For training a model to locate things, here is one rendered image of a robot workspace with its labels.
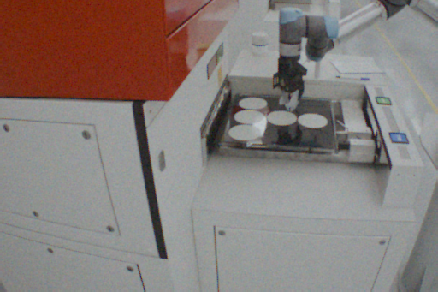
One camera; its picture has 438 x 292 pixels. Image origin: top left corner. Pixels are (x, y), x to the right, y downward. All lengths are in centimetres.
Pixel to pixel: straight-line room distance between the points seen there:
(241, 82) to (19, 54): 95
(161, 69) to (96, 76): 13
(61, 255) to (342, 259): 80
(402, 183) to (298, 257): 36
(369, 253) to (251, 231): 35
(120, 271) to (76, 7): 66
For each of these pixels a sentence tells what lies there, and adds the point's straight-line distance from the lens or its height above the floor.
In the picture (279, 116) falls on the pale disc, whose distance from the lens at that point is 135.
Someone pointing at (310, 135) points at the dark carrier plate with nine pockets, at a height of 90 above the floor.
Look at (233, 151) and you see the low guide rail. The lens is 126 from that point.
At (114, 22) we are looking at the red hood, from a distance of 68.
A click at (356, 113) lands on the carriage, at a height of 88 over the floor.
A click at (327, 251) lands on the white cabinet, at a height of 69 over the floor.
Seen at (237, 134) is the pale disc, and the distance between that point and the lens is 123.
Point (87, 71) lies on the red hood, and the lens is 73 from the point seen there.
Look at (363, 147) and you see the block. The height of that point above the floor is 90.
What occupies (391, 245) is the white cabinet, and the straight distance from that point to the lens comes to 115.
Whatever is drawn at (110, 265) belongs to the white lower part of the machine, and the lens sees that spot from 105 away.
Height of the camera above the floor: 151
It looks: 28 degrees down
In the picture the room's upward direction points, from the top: 2 degrees counter-clockwise
